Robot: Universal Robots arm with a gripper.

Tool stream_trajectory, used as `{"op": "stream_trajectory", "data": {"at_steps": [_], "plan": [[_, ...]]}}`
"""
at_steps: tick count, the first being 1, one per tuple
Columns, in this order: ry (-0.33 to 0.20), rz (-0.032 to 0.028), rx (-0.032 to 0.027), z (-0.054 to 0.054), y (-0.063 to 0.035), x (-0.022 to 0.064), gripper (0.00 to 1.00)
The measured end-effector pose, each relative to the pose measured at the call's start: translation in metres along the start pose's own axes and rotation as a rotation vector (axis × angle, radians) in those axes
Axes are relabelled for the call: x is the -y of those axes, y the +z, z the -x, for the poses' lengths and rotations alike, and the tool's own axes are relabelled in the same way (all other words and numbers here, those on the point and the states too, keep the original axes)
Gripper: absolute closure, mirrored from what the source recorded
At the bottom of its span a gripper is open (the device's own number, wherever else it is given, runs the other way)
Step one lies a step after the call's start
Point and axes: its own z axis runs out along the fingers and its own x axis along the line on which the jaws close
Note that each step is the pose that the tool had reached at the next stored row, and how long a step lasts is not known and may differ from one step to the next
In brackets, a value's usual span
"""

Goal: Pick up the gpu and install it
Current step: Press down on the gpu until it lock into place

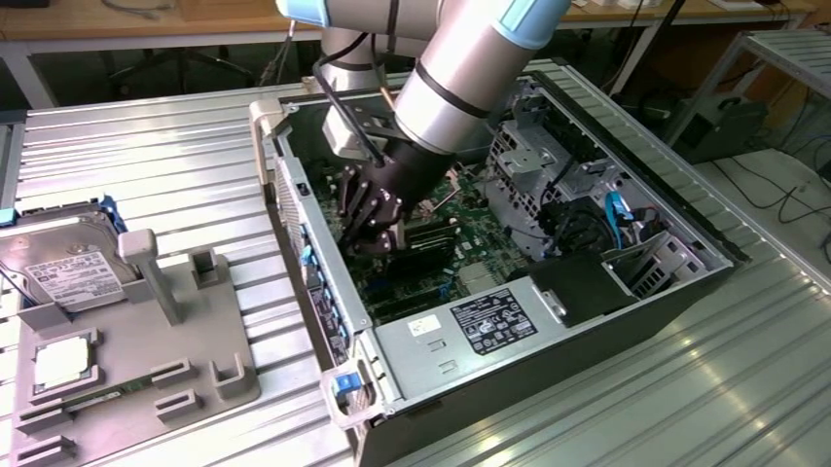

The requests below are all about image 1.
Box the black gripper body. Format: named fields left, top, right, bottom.
left=359, top=132, right=460, bottom=231

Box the graphics card with metal bracket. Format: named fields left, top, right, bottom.
left=379, top=213, right=460, bottom=281

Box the green motherboard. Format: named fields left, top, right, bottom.
left=317, top=160, right=540, bottom=325

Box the metal disk bay cage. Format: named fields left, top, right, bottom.
left=483, top=119, right=626, bottom=244

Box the grey power supply unit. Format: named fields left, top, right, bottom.
left=375, top=279, right=574, bottom=398

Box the black air shroud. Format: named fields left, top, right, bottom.
left=509, top=250, right=642, bottom=328

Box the blue disk carrier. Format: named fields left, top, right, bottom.
left=0, top=194, right=129, bottom=239

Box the open black PC case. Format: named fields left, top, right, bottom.
left=249, top=70, right=755, bottom=467

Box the grey parts rack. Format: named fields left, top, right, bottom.
left=0, top=228, right=263, bottom=467

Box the wooden desk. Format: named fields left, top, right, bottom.
left=0, top=0, right=816, bottom=54

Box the silver hard disk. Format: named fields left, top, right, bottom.
left=0, top=203, right=128, bottom=313

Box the black box device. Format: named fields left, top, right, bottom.
left=674, top=94, right=771, bottom=164

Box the green RAM stick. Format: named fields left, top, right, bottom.
left=61, top=378, right=157, bottom=411

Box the silver CPU chip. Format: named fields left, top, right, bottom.
left=32, top=340, right=92, bottom=386

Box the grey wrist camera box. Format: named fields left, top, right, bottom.
left=320, top=103, right=392, bottom=160

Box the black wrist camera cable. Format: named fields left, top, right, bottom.
left=311, top=30, right=392, bottom=169

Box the beige arm cable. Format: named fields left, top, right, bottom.
left=261, top=18, right=301, bottom=87

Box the blue disk wire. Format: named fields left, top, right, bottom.
left=606, top=189, right=635, bottom=252

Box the metal slat frame table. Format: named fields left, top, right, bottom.
left=664, top=28, right=831, bottom=166

